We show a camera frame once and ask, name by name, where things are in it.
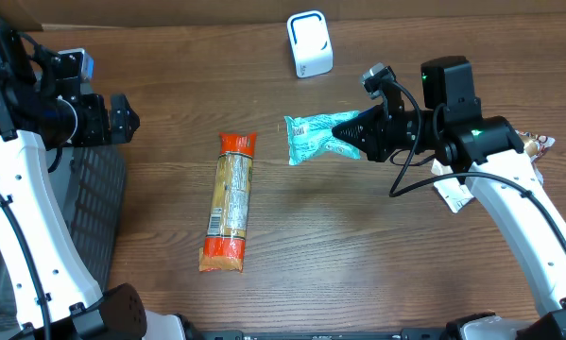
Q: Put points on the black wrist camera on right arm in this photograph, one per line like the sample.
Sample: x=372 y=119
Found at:
x=379 y=82

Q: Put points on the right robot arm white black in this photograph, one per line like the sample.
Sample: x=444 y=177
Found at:
x=490 y=158

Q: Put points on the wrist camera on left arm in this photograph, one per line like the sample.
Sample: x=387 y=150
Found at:
x=72 y=68

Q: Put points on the black rail at table edge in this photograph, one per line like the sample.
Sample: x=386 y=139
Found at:
x=404 y=334

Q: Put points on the white barcode scanner stand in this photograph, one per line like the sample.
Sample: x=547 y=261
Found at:
x=310 y=43

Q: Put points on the teal snack packet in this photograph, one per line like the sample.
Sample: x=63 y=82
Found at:
x=311 y=136

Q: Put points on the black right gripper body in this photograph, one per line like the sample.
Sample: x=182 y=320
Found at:
x=401 y=129

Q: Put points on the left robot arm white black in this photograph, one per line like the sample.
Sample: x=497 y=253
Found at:
x=42 y=107

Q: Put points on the red and clear snack package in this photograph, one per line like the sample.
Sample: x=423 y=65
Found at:
x=225 y=240

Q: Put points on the beige paper pouch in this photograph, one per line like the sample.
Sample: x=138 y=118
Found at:
x=535 y=146

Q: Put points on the white tube with gold cap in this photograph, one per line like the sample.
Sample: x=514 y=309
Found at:
x=454 y=194

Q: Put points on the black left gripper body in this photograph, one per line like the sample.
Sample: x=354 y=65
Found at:
x=93 y=126

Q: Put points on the grey plastic mesh basket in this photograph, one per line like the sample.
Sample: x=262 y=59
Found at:
x=89 y=186

